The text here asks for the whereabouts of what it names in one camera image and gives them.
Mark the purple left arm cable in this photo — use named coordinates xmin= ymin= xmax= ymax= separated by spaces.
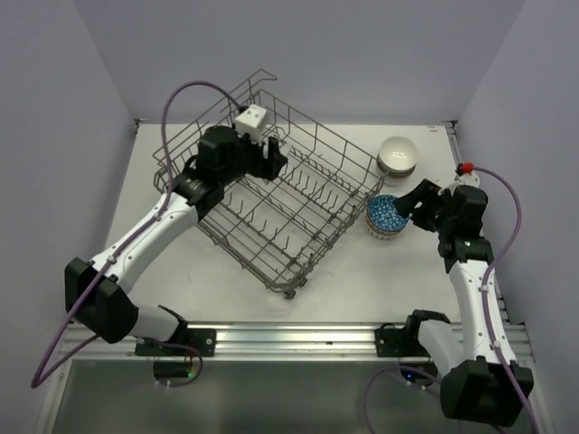
xmin=30 ymin=80 xmax=245 ymax=390

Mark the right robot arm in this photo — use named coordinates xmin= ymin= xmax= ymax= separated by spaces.
xmin=394 ymin=179 xmax=534 ymax=428

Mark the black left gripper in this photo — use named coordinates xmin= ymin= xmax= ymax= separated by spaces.
xmin=221 ymin=123 xmax=289 ymax=186

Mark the plain white bowl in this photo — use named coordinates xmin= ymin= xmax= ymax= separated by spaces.
xmin=383 ymin=177 xmax=408 ymax=188

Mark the red dotted pattern bowl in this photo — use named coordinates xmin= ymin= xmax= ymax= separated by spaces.
xmin=376 ymin=156 xmax=416 ymax=179

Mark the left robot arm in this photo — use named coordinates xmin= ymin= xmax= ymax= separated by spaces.
xmin=64 ymin=126 xmax=288 ymax=355

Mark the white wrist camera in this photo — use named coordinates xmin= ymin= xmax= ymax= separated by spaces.
xmin=454 ymin=163 xmax=480 ymax=188
xmin=234 ymin=104 xmax=270 ymax=143

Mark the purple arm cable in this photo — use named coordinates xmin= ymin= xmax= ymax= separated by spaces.
xmin=365 ymin=165 xmax=539 ymax=434
xmin=30 ymin=80 xmax=245 ymax=390

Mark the aluminium mounting rail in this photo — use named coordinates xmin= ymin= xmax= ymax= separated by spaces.
xmin=57 ymin=322 xmax=534 ymax=364

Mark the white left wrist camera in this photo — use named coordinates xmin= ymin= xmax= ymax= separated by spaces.
xmin=234 ymin=104 xmax=270 ymax=143

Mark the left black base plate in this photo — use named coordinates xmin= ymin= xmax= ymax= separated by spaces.
xmin=135 ymin=328 xmax=217 ymax=357

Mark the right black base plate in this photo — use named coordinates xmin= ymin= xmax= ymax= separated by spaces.
xmin=374 ymin=323 xmax=429 ymax=358

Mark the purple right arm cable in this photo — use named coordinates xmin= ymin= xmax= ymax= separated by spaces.
xmin=365 ymin=165 xmax=539 ymax=434

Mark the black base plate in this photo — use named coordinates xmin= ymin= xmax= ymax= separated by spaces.
xmin=374 ymin=323 xmax=429 ymax=358
xmin=135 ymin=328 xmax=217 ymax=357

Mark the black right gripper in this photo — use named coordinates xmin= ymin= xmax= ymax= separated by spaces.
xmin=393 ymin=177 xmax=455 ymax=233

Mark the grey wire dish rack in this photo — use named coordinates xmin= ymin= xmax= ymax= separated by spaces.
xmin=152 ymin=69 xmax=386 ymax=300

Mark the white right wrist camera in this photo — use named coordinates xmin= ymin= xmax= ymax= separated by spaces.
xmin=454 ymin=163 xmax=480 ymax=188

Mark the red lattice bowl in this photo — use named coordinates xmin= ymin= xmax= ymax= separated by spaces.
xmin=367 ymin=194 xmax=409 ymax=231

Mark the blue zigzag bowl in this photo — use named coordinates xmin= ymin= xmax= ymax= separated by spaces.
xmin=365 ymin=214 xmax=404 ymax=233

